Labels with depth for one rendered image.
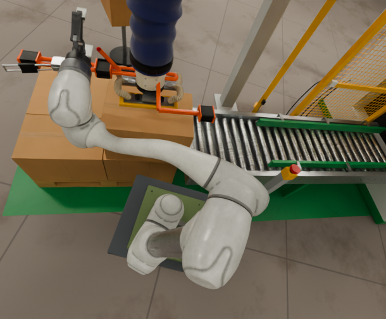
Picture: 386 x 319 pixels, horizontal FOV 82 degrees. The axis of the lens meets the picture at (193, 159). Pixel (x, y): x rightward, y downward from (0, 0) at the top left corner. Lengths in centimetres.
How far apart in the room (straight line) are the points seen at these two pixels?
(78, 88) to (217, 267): 59
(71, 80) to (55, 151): 123
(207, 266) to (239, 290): 179
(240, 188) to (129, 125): 103
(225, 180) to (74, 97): 47
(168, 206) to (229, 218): 59
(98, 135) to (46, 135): 123
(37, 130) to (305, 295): 272
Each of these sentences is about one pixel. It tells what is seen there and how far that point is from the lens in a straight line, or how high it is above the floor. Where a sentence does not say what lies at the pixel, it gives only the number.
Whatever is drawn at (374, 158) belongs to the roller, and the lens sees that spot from 312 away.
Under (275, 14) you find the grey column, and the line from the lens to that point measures 247.
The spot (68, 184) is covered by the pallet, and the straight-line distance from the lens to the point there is 236.
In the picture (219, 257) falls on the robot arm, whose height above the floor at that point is 163.
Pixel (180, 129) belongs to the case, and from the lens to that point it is 150.
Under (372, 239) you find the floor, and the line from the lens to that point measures 337.
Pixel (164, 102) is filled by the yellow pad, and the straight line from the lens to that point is 138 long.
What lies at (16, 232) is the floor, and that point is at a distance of 238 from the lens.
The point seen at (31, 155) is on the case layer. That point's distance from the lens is 196.
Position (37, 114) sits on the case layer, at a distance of 216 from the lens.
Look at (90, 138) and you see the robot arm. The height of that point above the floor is 147.
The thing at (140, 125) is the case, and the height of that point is 94.
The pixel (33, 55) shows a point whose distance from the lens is 147.
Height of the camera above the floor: 213
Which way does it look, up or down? 58 degrees down
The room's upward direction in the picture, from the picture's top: 25 degrees clockwise
